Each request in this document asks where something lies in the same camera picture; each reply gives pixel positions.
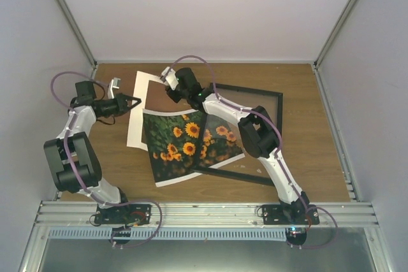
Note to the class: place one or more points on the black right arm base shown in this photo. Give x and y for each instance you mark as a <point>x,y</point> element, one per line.
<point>278,214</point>

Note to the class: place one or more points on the grey slotted cable duct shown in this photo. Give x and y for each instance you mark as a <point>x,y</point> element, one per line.
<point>167,233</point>

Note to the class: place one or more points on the black picture frame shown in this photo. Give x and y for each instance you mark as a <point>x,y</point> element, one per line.
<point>213,171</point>

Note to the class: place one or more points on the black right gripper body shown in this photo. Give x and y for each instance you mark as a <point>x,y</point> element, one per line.
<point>175,99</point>

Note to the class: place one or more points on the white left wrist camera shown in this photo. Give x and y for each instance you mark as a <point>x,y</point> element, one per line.
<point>113,85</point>

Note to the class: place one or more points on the aluminium mounting rail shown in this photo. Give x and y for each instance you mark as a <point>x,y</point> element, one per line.
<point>75,213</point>

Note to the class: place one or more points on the sunflower photo print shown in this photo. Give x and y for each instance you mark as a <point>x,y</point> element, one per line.
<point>172,140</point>

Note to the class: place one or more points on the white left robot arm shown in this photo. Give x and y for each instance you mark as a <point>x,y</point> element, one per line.
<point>73,163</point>

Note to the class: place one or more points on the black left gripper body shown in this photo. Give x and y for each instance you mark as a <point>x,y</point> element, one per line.
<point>120,104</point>

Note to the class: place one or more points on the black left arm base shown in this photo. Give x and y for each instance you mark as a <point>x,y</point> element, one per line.
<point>129,215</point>

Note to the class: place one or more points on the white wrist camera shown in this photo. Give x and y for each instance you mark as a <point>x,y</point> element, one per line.
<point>168,77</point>
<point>113,85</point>

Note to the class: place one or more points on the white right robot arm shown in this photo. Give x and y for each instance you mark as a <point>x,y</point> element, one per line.
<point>260,137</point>

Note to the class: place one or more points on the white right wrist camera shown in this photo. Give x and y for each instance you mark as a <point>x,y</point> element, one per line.
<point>168,77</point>

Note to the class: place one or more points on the white photo mat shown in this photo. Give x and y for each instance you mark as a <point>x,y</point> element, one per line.
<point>150,90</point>

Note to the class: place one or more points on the clear acrylic sheet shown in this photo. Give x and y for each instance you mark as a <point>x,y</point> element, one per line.
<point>221,143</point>

